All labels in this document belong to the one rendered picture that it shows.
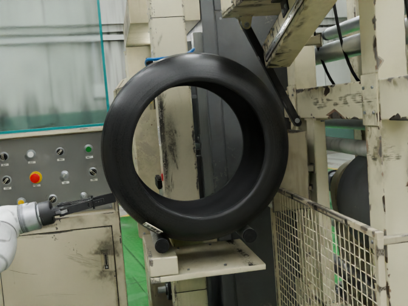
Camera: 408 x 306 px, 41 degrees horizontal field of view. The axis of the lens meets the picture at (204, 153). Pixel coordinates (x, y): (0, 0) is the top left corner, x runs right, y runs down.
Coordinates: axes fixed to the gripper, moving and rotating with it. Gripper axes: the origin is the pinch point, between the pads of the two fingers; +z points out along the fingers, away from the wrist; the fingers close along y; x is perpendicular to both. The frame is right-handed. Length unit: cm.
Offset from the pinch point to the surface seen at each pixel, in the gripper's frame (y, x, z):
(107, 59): 934, -136, 27
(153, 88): -12.9, -31.0, 21.8
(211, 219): -12.9, 11.7, 30.8
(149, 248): 3.2, 19.9, 10.7
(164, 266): -10.1, 23.1, 13.7
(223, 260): -0.9, 29.0, 33.6
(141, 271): 271, 105, 4
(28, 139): 64, -23, -28
